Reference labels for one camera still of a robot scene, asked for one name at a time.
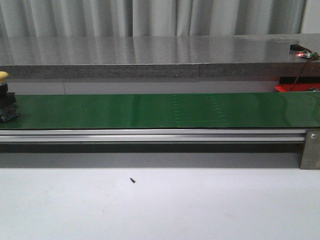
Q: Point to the grey stone shelf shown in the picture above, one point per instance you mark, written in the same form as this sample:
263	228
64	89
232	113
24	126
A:
157	57

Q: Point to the black usb plug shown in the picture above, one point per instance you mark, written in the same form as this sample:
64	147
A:
295	48

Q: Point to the grey curtain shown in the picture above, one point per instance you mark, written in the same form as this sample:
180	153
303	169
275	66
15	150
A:
139	18

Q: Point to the red plastic tray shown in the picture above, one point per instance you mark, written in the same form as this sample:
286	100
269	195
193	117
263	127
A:
300	87

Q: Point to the aluminium conveyor rail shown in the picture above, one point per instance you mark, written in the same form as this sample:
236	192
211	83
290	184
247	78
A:
152	135

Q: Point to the small green circuit board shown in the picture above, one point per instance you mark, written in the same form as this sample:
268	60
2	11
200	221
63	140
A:
308	55

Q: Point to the green conveyor belt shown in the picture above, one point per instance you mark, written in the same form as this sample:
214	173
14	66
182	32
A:
167	111

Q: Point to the steel conveyor bracket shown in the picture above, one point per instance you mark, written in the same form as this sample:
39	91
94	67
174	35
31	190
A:
311	151

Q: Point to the yellow mushroom push button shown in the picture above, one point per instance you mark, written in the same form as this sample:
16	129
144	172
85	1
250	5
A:
8	105

